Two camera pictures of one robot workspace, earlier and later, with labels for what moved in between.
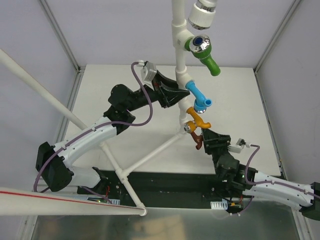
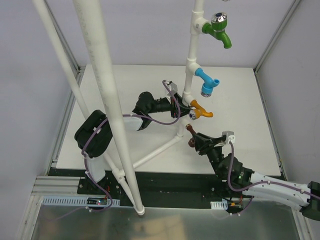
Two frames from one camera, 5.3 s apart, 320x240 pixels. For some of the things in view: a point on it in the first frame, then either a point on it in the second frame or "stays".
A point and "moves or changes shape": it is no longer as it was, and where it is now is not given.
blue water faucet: [201, 102] -> [209, 83]
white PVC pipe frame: [14, 202] -> [198, 20]
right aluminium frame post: [276, 35] stays
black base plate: [165, 189] stays
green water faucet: [200, 46] -> [217, 28]
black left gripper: [161, 91] -> [175, 107]
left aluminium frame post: [79, 69] stays
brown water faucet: [199, 140] moves or changes shape
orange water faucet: [191, 126] -> [198, 111]
